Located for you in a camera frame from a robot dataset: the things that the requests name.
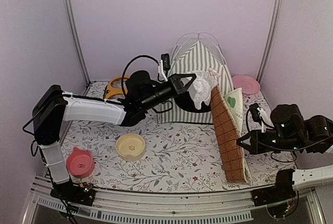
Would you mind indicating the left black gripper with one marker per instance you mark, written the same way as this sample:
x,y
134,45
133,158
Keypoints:
x,y
177,85

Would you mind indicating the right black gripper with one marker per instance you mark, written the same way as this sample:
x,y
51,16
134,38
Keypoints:
x,y
256,147

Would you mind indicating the green patterned cushion mat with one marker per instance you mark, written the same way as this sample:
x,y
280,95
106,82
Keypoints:
x,y
232,156

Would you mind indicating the cream pet bowl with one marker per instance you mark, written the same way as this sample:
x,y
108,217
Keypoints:
x,y
131,147

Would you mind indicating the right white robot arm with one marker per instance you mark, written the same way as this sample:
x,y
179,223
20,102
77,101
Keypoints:
x,y
298,178

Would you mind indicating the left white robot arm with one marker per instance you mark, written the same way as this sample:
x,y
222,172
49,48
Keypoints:
x,y
57,106

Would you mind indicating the red cat-ear pet bowl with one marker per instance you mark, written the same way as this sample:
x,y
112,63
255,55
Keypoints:
x,y
80,163

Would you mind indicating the pink plate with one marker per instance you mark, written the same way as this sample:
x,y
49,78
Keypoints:
x,y
247,84

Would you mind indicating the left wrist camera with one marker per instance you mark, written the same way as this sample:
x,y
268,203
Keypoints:
x,y
164,67

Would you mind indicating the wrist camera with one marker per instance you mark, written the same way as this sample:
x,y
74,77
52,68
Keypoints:
x,y
260,116
164,67

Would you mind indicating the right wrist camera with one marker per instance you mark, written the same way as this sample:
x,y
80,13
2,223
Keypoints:
x,y
260,116

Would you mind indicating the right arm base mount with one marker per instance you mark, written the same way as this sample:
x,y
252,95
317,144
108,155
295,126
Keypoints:
x,y
272,194

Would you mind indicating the front aluminium rail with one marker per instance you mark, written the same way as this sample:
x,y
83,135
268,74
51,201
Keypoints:
x,y
118,206

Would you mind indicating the left aluminium frame post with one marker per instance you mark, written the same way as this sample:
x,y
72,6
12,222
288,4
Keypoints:
x,y
76,40

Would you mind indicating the aluminium frame post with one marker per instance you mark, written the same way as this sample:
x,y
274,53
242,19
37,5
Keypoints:
x,y
269,40
76,40

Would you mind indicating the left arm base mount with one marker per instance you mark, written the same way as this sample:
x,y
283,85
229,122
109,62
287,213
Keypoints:
x,y
79,193

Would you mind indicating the right aluminium frame post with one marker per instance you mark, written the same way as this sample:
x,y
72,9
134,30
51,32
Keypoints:
x,y
269,40

